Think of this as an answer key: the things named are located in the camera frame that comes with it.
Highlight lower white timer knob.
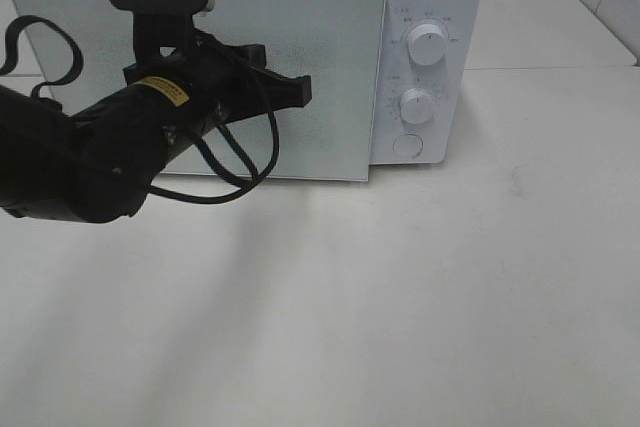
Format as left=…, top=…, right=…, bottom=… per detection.
left=399, top=88, right=436, bottom=125

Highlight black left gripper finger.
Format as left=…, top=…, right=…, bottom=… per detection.
left=234, top=44, right=267, bottom=72
left=259, top=72, right=312, bottom=111

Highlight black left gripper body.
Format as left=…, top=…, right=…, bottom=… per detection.
left=122, top=31, right=275, bottom=167

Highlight white microwave door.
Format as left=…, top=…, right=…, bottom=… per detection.
left=12, top=0, right=385, bottom=181

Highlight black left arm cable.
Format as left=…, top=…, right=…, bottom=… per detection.
left=0, top=14, right=281, bottom=206

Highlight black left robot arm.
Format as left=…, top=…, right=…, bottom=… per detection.
left=1, top=32, right=312, bottom=224

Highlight upper white power knob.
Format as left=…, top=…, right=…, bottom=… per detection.
left=405, top=19, right=448, bottom=67

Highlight round white door button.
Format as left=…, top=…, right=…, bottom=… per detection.
left=393, top=134, right=423, bottom=158

